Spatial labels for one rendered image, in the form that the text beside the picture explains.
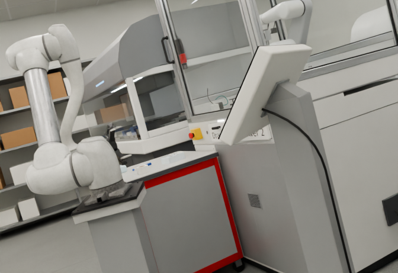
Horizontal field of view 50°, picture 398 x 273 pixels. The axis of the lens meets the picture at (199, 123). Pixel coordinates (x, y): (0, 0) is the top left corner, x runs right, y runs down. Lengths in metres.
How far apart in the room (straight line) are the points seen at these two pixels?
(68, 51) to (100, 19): 4.55
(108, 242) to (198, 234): 0.77
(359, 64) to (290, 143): 1.03
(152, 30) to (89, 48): 3.38
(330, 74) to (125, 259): 1.30
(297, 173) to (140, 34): 2.04
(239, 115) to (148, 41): 2.03
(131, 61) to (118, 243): 1.59
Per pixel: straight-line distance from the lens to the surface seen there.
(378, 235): 2.45
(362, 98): 2.36
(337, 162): 2.22
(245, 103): 1.27
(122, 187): 1.94
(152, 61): 3.21
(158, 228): 2.47
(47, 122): 2.03
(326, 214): 1.48
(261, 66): 1.24
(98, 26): 6.65
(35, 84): 2.10
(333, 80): 2.24
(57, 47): 2.15
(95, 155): 1.89
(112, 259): 1.97
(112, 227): 1.92
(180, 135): 3.22
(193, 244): 2.57
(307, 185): 1.46
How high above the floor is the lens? 1.10
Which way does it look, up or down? 3 degrees down
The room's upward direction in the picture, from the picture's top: 15 degrees counter-clockwise
